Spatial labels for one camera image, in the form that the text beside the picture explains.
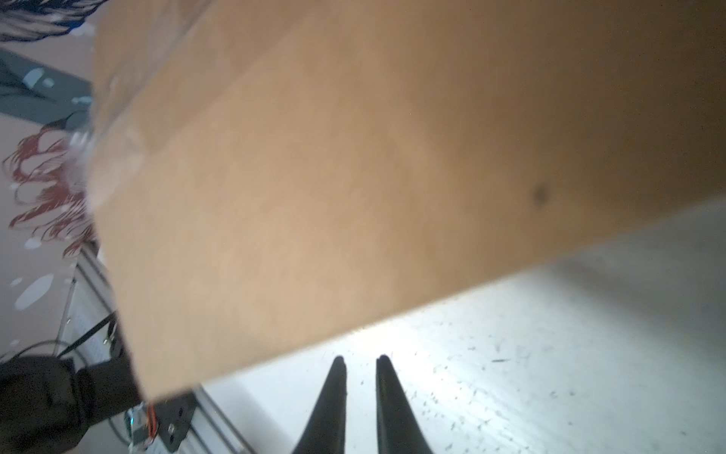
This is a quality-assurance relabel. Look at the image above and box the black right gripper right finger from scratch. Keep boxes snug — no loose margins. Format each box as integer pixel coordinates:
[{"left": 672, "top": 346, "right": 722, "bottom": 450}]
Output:
[{"left": 375, "top": 355, "right": 433, "bottom": 454}]

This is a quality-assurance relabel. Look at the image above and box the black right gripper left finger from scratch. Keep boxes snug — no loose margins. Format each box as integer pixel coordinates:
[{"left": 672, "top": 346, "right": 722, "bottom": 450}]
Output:
[{"left": 293, "top": 356, "right": 347, "bottom": 454}]

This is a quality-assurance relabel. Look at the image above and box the brown cardboard express box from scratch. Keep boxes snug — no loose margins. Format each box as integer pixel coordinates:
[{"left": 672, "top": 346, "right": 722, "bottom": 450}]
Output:
[{"left": 88, "top": 1, "right": 725, "bottom": 399}]

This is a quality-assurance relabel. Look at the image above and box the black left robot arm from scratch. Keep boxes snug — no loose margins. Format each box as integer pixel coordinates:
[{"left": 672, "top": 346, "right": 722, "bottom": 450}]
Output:
[{"left": 1, "top": 356, "right": 143, "bottom": 453}]

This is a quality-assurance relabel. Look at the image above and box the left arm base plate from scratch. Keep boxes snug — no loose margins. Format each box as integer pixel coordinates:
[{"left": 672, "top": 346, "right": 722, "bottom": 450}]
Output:
[{"left": 123, "top": 393, "right": 198, "bottom": 453}]

